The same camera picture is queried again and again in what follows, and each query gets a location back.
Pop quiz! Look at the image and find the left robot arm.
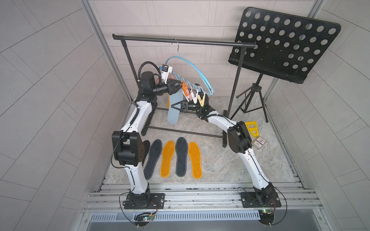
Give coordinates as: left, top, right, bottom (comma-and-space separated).
111, 64, 182, 209

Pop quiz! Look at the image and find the black garment rack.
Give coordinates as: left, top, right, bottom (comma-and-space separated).
112, 34, 256, 148

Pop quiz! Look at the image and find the small card box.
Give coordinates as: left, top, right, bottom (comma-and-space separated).
252, 136, 267, 150

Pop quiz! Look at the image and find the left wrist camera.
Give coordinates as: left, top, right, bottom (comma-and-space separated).
160, 64, 172, 84

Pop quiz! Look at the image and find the blue multi-clip hanger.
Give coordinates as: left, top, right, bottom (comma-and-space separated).
165, 39, 215, 107

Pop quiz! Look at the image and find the dark grey shoe insole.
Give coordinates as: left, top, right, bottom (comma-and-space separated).
144, 139, 162, 180

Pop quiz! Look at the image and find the orange yellow shoe insole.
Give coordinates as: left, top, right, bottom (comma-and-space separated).
160, 141, 175, 178

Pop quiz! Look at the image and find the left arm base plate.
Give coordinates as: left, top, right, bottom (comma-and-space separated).
122, 193, 165, 209

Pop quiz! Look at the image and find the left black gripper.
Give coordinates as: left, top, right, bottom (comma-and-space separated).
148, 80, 182, 98

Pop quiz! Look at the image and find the light blue insole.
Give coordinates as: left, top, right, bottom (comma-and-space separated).
167, 90, 184, 125

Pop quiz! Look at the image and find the black perforated music stand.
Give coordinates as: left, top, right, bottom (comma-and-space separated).
227, 7, 342, 123

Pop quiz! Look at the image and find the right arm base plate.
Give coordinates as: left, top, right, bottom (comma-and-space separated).
239, 192, 282, 208

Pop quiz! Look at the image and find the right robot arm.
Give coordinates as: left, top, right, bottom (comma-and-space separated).
168, 82, 281, 207

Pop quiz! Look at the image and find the black shoe insole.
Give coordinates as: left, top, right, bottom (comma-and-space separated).
142, 140, 150, 165

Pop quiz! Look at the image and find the aluminium mounting rail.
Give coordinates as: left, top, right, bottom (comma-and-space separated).
82, 182, 322, 212

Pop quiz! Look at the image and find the yellow triangular plastic piece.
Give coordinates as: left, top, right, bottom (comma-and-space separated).
245, 121, 259, 137

